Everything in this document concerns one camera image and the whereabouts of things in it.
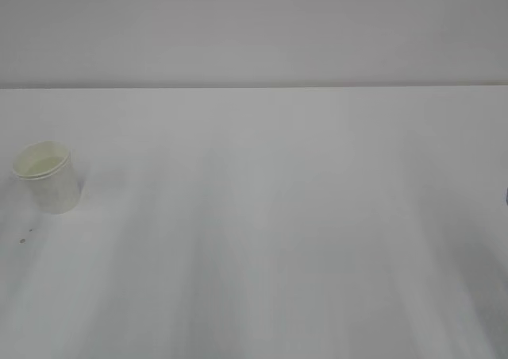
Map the white paper cup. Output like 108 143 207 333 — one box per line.
13 141 80 214

